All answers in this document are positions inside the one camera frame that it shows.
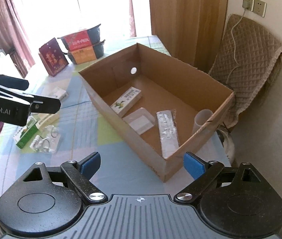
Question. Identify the metal hooks in plastic bag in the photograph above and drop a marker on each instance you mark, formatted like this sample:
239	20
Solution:
48	140

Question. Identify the cream hair claw clip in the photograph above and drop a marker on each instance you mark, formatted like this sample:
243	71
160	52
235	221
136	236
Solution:
44	119

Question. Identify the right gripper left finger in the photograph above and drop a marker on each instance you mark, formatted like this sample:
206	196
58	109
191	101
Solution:
45	201

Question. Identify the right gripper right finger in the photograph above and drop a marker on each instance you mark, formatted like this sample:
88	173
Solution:
237	202

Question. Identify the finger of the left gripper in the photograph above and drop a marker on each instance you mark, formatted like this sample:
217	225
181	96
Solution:
39	104
13	82

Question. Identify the white remote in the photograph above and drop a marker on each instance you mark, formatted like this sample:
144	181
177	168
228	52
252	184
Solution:
167	133

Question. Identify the white paper cup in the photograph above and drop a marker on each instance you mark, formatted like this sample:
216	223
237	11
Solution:
201	118

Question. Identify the wall socket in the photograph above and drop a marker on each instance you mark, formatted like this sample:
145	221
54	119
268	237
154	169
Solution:
259	8
248	4

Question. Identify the white ointment box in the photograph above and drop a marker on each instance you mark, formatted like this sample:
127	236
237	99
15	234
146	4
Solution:
125	102

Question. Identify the checkered tablecloth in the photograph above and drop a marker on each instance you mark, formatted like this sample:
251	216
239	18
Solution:
85	130

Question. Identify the red label black bowl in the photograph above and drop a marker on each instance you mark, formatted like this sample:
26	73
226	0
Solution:
81	39

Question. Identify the yellow label black bowl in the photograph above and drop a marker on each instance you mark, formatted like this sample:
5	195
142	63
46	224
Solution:
87	54

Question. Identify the white green small medicine box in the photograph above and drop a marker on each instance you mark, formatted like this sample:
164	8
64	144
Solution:
58	93

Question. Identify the dark red gift box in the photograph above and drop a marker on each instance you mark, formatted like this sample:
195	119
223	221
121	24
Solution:
52	57

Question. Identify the brown curtain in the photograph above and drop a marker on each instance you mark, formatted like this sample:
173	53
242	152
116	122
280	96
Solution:
13	38

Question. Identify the brown quilted cushion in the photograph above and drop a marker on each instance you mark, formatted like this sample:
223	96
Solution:
248	62

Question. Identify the small white bottle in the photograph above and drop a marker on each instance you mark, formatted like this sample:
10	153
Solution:
34	143

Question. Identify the brown cardboard box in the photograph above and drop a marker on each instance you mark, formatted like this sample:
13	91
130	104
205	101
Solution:
166	84

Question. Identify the wooden door panel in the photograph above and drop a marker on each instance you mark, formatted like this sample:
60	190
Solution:
191	30

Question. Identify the clear plastic case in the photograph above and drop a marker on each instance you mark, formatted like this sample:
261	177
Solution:
140	120

